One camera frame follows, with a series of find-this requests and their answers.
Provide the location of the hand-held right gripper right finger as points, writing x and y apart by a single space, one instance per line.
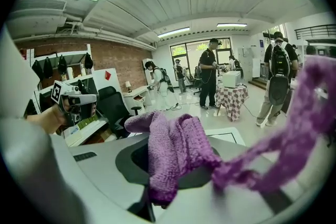
197 204

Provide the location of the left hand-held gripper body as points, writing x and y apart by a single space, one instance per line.
57 91

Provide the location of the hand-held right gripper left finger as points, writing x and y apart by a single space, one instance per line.
105 165

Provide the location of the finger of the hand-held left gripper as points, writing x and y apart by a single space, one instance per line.
84 99

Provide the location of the purple cloth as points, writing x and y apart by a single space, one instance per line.
170 144

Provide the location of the person's left forearm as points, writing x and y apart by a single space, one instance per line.
44 120

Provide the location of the row of green boxes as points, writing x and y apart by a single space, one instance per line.
89 122

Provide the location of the row of black caps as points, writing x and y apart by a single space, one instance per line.
62 65

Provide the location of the black office chair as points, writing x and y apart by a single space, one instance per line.
110 105
197 81

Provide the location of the white box with blue label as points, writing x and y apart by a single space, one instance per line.
74 131

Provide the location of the white metal shelf rack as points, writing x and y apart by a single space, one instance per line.
73 58

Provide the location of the white panel with red diamond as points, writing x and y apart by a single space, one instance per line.
116 81

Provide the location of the small table lamp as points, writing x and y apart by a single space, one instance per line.
128 84

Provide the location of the white desk with red drawer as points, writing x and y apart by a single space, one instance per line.
136 91

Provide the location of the white ceiling air conditioner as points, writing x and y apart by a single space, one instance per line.
39 11

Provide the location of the checkered tablecloth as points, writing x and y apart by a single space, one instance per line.
232 99

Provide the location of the large glass window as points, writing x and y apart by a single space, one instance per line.
191 49

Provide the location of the white microwave oven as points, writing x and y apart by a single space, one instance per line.
231 80

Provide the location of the black metal railing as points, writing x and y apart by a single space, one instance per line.
315 26

